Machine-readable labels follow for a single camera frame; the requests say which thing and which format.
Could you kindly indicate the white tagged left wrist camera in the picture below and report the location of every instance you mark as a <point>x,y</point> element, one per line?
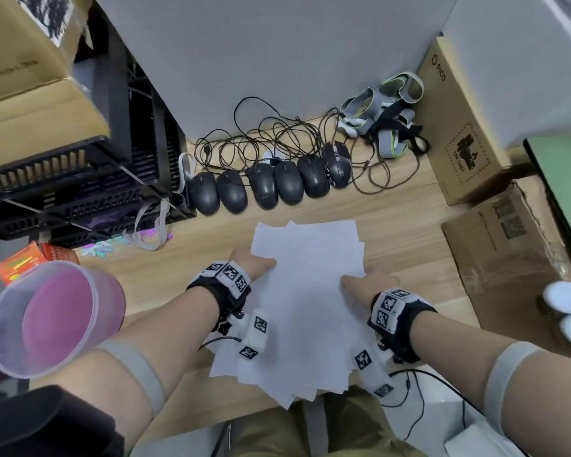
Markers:
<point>252,333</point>

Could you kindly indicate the orange cardboard box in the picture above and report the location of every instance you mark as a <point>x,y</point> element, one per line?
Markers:
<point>52,253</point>

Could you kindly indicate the person's right forearm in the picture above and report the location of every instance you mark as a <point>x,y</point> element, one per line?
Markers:
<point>457,347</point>

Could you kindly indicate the large brown cardboard box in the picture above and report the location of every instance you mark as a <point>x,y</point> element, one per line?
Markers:
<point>24,76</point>

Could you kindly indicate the black chair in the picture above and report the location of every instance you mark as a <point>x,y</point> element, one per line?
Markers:
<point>38,423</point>

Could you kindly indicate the grey partition panel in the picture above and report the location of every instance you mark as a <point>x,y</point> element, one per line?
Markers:
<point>276,52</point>

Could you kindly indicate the stack of white paper sheets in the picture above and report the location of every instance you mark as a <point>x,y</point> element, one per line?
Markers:
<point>309,299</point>

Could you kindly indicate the taped brown cardboard box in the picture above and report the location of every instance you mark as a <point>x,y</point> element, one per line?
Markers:
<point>499,266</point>

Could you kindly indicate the person's left thumb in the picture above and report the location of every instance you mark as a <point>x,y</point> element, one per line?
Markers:
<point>265,265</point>

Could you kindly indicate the printed brown cardboard box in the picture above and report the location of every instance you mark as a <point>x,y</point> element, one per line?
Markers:
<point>466,137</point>

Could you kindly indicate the white flat device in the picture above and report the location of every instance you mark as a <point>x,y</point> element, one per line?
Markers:
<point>480,440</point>

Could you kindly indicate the pile of pastel plastic pegs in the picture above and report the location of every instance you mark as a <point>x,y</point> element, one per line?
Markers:
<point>97,249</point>

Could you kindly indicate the black silver gaming mouse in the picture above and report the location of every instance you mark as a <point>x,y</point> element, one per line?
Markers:
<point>337,165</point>

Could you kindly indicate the translucent pink plastic cup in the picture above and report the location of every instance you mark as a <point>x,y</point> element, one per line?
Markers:
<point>57,318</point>

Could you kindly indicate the plain black computer mouse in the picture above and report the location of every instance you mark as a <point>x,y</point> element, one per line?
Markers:
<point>314,176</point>
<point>232,191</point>
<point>288,182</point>
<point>262,186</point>
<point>203,193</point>

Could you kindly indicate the green board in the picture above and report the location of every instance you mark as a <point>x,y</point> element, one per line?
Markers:
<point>566,185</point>

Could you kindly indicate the person's left hand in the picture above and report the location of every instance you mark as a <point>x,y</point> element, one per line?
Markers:
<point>250,264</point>

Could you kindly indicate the black plastic tray rack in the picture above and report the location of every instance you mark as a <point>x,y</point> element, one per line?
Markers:
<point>100,209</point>

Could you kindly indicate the person's right thumb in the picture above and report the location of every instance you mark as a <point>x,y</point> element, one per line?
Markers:
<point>351,281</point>

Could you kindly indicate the olive trousers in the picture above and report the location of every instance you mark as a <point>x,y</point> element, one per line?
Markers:
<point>352,433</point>

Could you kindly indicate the black slotted plastic basket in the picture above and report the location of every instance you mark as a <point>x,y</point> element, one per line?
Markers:
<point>52,166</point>

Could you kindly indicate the person's right hand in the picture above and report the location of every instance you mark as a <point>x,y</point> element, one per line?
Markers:
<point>373,283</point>

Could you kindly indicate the small white round object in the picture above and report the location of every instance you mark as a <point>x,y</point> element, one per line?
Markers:
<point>274,156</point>

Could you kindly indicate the person's left forearm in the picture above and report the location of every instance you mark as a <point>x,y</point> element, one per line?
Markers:
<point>162,337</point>

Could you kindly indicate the white tagged right wrist camera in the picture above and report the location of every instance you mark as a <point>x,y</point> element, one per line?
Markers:
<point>373,371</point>

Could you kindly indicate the large white box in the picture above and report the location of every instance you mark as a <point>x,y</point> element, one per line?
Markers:
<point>518,57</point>

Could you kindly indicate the white tagged wrist camera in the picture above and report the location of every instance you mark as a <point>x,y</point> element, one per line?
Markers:
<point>373,371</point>
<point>252,333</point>

